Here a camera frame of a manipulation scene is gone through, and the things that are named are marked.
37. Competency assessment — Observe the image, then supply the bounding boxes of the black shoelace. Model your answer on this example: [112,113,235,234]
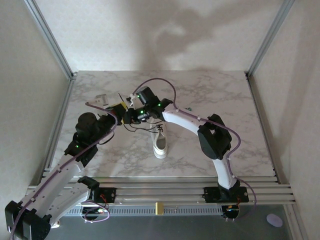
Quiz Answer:
[117,92,168,137]

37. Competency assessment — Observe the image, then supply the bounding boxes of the white sneaker shoe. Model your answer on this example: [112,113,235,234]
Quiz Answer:
[149,117,170,160]

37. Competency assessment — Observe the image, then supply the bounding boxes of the purple round disc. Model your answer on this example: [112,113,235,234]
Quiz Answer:
[266,213,283,228]

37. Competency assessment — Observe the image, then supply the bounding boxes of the aluminium table side rail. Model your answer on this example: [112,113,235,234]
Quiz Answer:
[246,73,280,182]
[41,73,77,177]

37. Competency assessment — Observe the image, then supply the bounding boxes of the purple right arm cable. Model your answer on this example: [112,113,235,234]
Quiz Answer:
[133,77,258,222]

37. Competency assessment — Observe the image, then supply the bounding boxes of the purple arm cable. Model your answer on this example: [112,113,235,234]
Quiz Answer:
[133,77,258,222]
[8,101,118,240]

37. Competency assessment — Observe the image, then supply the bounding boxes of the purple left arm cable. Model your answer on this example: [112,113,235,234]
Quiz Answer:
[8,101,118,240]

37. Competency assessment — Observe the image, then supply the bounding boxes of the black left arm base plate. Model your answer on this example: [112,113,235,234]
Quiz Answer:
[94,187,118,204]

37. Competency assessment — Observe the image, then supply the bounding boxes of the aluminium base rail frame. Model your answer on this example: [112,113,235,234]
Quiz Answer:
[23,176,297,207]

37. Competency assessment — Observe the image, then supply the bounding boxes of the grey slotted cable duct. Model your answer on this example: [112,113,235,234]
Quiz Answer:
[29,205,225,217]

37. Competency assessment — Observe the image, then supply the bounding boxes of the tan block on rail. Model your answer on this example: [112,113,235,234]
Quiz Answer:
[154,201,165,216]

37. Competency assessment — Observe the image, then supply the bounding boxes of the aluminium left frame post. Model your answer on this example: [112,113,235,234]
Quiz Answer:
[23,0,77,80]

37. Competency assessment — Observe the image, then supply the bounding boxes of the aluminium frame post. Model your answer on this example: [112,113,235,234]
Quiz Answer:
[23,0,77,80]
[246,0,297,78]

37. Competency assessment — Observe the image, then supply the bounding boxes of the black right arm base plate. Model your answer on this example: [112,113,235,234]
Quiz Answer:
[203,186,250,203]

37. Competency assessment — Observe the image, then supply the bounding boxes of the aluminium right frame post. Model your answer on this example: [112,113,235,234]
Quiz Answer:
[246,0,297,78]

